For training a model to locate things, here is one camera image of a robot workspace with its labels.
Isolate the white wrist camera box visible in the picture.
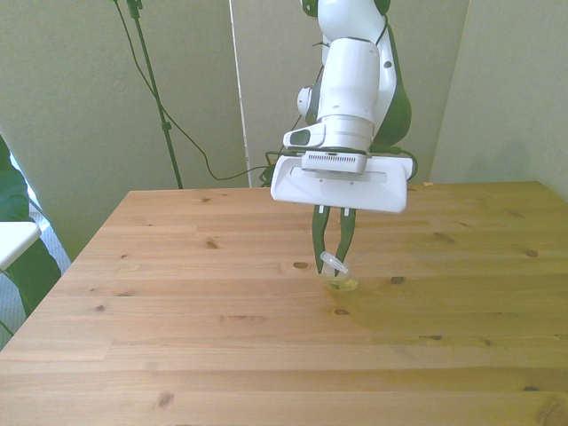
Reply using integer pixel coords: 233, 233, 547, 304
300, 150, 370, 175

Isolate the black camera tripod stand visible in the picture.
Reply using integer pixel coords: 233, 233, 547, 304
126, 0, 185, 190

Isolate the white side table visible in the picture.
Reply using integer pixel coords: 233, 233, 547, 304
0, 220, 43, 271

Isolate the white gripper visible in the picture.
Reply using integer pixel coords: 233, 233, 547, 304
270, 153, 410, 276

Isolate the black cable along stand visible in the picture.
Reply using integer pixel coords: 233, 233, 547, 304
111, 0, 274, 187

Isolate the white panel joint strip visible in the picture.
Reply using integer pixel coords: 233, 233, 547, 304
227, 0, 254, 188

